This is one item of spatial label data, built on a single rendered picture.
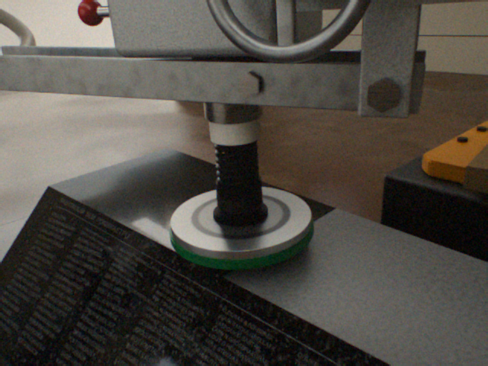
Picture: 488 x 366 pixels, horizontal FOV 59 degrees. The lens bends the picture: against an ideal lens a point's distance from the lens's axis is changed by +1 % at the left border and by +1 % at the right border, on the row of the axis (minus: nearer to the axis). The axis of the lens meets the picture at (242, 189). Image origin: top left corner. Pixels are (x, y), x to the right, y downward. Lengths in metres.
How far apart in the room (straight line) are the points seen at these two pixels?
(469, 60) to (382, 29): 6.55
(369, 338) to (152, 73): 0.41
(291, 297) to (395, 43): 0.32
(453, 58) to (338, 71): 6.59
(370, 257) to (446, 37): 6.51
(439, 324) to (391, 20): 0.34
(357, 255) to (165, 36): 0.40
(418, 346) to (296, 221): 0.23
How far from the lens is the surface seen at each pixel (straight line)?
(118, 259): 0.78
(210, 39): 0.48
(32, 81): 0.71
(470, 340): 0.56
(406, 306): 0.58
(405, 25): 0.45
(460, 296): 0.62
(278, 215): 0.65
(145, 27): 0.51
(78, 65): 0.64
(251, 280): 0.61
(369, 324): 0.55
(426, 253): 0.69
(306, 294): 0.58
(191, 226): 0.64
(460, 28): 7.01
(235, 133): 0.57
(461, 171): 1.10
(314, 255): 0.66
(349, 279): 0.61
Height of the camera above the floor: 1.16
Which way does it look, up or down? 24 degrees down
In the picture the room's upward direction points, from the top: 4 degrees counter-clockwise
